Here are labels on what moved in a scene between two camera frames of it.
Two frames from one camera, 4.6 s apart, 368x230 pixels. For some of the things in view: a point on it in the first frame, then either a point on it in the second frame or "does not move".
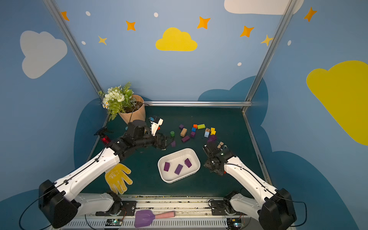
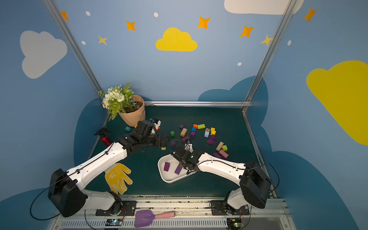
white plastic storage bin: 175,166 does not move
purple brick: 166,166 does not move
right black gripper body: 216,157 → 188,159
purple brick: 185,139 does not move
